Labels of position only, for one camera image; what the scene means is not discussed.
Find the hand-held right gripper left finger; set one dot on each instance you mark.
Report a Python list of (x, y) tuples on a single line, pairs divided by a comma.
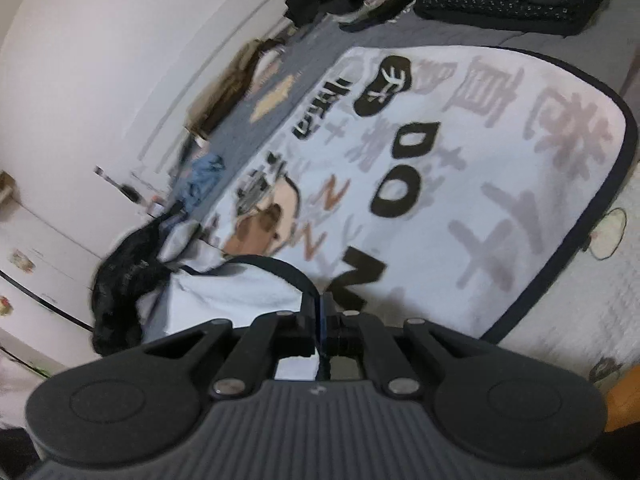
[(312, 325)]

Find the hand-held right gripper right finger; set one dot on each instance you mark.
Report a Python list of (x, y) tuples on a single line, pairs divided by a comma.
[(327, 327)]

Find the white blanket with black trim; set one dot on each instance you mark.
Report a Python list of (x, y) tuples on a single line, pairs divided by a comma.
[(450, 170)]

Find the folded khaki clothes stack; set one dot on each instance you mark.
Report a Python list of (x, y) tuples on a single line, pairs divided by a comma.
[(225, 90)]

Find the small black clothes heap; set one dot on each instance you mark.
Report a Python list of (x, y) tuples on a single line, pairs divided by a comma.
[(305, 7)]

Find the blue denim shirt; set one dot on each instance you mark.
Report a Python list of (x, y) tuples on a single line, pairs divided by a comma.
[(202, 180)]

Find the black garment heap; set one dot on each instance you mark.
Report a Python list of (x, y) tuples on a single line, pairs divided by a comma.
[(120, 285)]

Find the white cartoon printed sheet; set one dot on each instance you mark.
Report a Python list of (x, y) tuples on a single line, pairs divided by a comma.
[(575, 300)]

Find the grey quilted bedspread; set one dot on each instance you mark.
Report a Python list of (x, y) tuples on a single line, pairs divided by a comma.
[(310, 55)]

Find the white headboard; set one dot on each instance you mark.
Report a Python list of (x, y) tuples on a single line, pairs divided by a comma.
[(210, 75)]

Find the white wardrobe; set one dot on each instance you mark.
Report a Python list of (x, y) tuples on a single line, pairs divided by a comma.
[(40, 280)]

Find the mouse sticker with pink bow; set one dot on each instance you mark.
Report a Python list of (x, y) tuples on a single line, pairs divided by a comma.
[(22, 261)]

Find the mouse sticker with red patch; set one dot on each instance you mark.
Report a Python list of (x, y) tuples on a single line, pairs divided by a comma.
[(5, 306)]

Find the brown cardboard box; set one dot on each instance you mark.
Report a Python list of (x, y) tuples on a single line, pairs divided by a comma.
[(6, 185)]

